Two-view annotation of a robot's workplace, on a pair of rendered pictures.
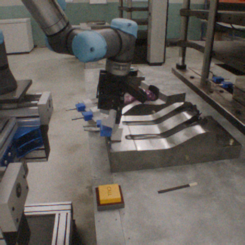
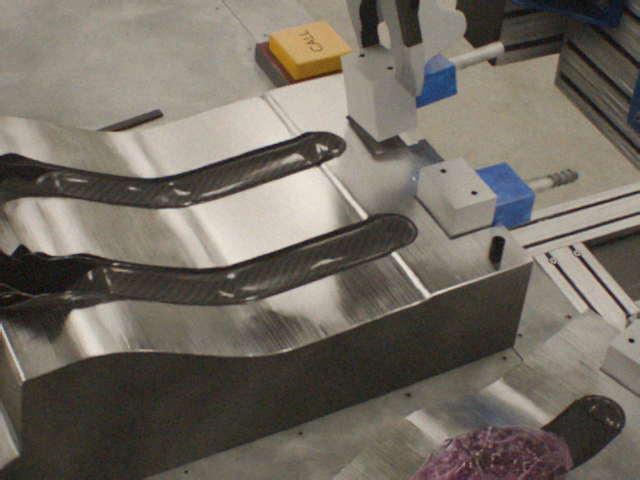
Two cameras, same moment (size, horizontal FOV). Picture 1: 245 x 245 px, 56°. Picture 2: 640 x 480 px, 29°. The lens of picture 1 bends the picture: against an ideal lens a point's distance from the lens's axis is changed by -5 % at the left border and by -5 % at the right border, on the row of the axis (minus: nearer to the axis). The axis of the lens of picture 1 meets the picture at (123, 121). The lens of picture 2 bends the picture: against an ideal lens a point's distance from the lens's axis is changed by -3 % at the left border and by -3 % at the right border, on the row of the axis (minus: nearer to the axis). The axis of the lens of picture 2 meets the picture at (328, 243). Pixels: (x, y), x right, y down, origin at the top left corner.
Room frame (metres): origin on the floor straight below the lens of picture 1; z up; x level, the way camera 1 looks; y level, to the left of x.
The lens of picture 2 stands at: (1.47, -0.30, 1.49)
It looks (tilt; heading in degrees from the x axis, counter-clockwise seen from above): 42 degrees down; 159
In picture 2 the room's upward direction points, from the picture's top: 5 degrees clockwise
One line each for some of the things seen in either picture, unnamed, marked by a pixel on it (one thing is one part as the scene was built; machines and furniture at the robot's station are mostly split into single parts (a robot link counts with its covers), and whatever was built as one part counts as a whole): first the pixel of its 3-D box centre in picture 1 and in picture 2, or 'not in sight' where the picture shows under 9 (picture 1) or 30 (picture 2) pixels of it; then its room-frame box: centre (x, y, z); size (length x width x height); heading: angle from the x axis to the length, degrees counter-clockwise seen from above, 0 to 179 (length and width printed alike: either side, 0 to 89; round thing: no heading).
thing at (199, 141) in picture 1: (169, 132); (138, 265); (0.82, -0.18, 0.87); 0.50 x 0.26 x 0.14; 99
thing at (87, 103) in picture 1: (78, 107); not in sight; (1.08, 0.22, 0.86); 0.13 x 0.05 x 0.05; 116
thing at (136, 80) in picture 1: (128, 78); not in sight; (1.61, -0.04, 0.84); 0.20 x 0.15 x 0.07; 99
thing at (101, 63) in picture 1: (101, 60); not in sight; (4.36, 0.40, 0.32); 0.60 x 0.40 x 0.22; 105
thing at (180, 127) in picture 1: (165, 120); (161, 216); (0.83, -0.17, 0.92); 0.35 x 0.16 x 0.09; 99
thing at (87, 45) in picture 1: (92, 44); not in sight; (0.63, 0.08, 1.24); 0.11 x 0.11 x 0.08; 52
